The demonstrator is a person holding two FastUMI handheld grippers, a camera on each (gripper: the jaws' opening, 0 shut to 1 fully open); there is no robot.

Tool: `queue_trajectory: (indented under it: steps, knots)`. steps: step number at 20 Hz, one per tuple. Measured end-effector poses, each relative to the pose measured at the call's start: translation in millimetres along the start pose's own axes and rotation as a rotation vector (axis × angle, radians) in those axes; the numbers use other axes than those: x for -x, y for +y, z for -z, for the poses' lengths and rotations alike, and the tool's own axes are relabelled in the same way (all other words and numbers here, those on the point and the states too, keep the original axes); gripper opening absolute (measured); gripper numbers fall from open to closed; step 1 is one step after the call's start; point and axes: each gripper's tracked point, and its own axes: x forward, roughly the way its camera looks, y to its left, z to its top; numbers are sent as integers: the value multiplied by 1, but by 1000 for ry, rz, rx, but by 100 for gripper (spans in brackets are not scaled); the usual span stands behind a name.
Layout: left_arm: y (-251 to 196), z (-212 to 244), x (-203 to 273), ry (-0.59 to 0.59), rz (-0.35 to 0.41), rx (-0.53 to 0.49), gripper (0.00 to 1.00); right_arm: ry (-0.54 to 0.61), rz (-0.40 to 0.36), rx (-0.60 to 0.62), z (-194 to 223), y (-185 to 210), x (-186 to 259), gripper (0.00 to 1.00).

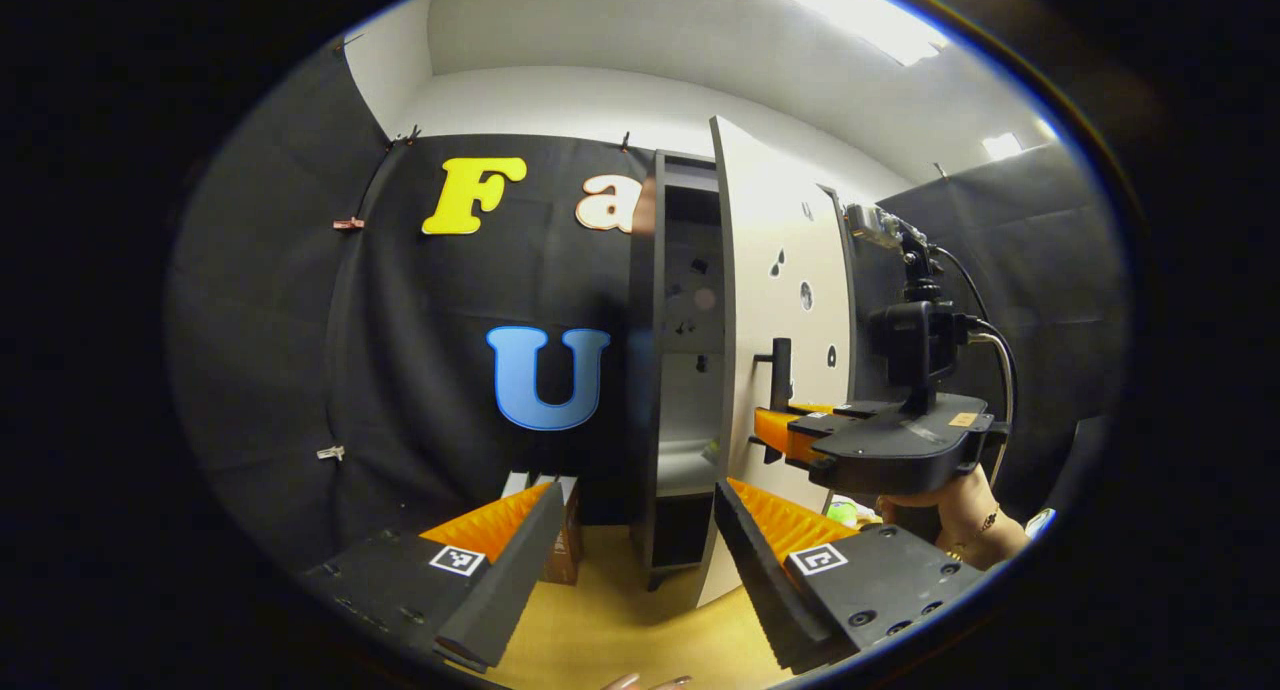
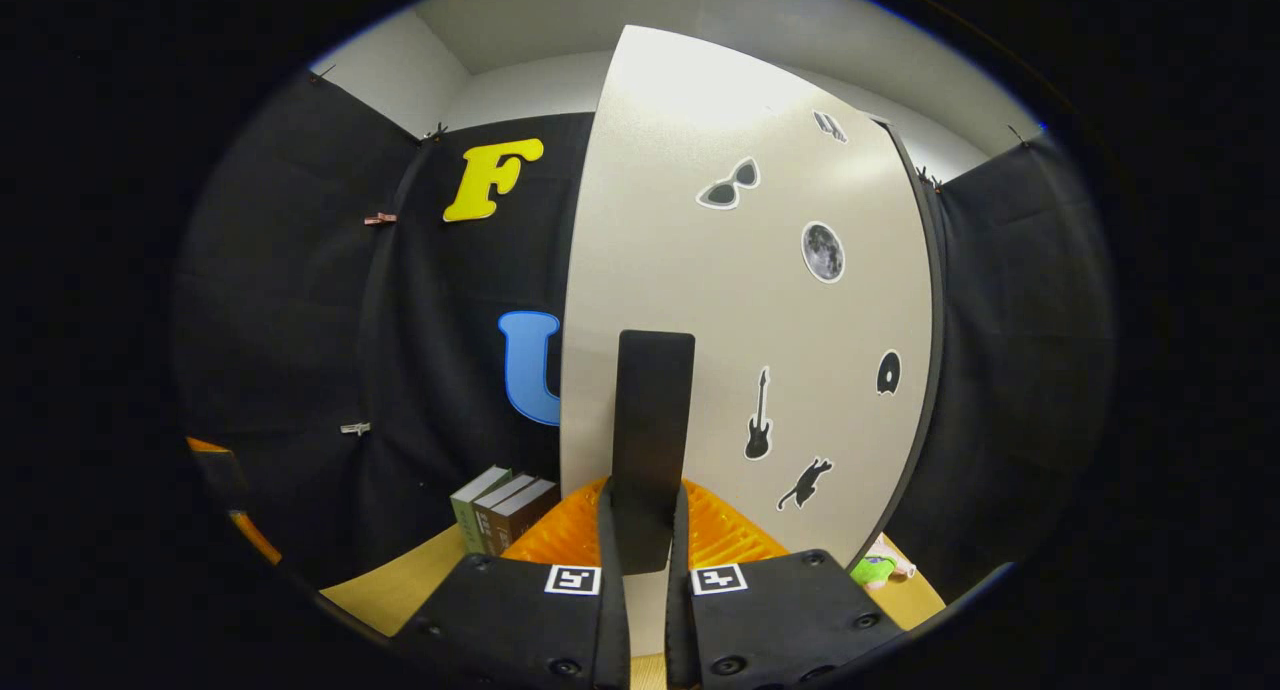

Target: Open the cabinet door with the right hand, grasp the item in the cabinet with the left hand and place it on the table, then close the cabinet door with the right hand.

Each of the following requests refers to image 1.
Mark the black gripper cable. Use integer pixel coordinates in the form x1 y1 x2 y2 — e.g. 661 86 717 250
935 245 991 326

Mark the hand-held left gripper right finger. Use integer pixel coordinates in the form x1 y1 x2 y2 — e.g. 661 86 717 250
714 479 989 675

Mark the black cabinet door handle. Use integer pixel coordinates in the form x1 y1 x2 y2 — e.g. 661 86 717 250
755 337 794 466

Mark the white cabinet shelf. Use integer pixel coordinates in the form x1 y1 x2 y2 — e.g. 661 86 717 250
655 438 723 498

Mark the black backdrop cloth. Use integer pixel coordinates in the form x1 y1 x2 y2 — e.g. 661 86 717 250
165 35 1131 571

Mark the thin gold bracelet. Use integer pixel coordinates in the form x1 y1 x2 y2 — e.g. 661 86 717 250
940 505 1003 563

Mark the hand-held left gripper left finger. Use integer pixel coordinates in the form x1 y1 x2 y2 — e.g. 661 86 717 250
298 483 568 671

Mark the beige cabinet door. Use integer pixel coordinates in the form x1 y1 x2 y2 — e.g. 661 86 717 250
708 115 859 609

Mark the dark grey cabinet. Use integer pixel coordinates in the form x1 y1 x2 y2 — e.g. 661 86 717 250
628 150 736 593

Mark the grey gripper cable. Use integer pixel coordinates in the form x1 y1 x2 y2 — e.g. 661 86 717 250
965 328 1019 489

